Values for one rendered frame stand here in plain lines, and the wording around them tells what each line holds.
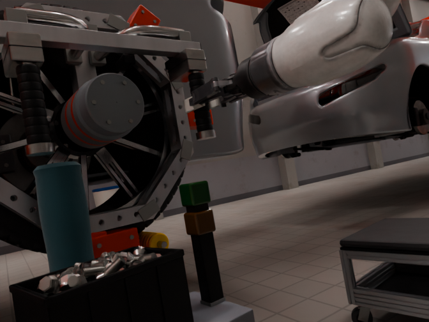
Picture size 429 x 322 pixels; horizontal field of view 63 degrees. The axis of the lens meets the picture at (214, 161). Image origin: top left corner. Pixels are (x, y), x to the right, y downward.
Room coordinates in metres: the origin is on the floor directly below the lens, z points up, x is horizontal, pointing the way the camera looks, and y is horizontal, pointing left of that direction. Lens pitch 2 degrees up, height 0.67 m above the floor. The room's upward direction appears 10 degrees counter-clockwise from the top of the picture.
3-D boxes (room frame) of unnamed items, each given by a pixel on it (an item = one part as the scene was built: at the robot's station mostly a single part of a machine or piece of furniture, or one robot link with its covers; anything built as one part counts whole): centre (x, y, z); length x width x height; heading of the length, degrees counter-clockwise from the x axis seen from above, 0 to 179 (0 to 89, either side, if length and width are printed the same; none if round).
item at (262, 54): (0.59, -0.13, 0.83); 0.09 x 0.06 x 0.09; 127
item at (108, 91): (0.80, 0.24, 0.85); 0.21 x 0.14 x 0.14; 37
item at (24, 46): (0.59, 0.30, 0.93); 0.09 x 0.05 x 0.05; 37
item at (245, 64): (0.65, -0.09, 0.83); 0.09 x 0.08 x 0.07; 37
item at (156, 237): (1.01, 0.25, 0.51); 0.29 x 0.06 x 0.06; 37
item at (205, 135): (0.78, 0.01, 0.83); 0.04 x 0.04 x 0.16
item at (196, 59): (0.80, 0.03, 0.93); 0.09 x 0.05 x 0.05; 37
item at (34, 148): (0.57, 0.28, 0.83); 0.04 x 0.04 x 0.16
